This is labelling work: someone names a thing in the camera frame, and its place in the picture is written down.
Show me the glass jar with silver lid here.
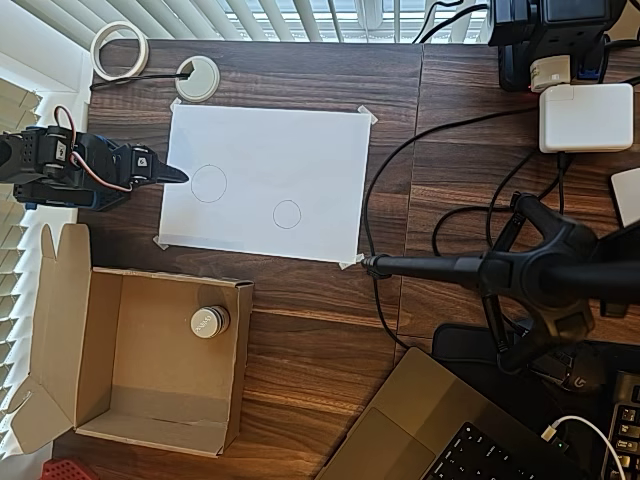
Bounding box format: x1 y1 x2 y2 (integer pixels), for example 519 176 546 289
189 303 232 342

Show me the open cardboard box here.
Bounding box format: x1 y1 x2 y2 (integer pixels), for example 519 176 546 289
9 222 255 459

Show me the white paper sheet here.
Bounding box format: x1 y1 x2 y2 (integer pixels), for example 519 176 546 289
157 102 372 265

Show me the white masking tape roll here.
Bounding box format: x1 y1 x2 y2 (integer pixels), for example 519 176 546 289
90 21 149 81

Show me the black mouse pad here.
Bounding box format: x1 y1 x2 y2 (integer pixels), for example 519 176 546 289
431 322 640 451

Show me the grey laptop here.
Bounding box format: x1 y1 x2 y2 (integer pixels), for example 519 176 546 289
314 347 592 480

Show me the small white plug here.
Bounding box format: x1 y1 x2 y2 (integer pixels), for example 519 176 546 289
528 53 574 94

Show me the white square power adapter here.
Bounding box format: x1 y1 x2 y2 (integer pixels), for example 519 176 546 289
538 82 635 154

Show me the black power strip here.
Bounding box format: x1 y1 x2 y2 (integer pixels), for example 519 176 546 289
487 0 629 93

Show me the blue plug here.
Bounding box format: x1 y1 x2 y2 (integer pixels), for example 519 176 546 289
574 48 605 82

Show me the flat white device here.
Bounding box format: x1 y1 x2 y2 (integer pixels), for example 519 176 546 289
609 168 640 229

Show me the black computer mouse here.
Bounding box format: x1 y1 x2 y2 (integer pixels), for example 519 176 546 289
560 343 614 394

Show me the black keyboard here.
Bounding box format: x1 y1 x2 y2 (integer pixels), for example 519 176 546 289
606 369 640 480

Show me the white desk cable grommet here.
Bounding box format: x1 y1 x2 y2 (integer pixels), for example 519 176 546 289
174 56 221 103

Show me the thin black grommet cable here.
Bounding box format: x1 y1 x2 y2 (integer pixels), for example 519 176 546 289
89 71 194 92

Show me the long black cable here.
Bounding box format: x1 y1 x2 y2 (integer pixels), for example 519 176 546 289
361 105 544 351

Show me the black power strip cable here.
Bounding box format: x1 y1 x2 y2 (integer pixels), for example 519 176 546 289
412 0 491 45

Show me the black camera tripod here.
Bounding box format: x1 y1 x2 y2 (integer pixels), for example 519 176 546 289
360 192 640 376

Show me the black adapter cable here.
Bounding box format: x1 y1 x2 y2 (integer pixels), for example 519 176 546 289
431 148 569 259

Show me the white charging cable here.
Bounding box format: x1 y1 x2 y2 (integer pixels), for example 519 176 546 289
543 414 629 480

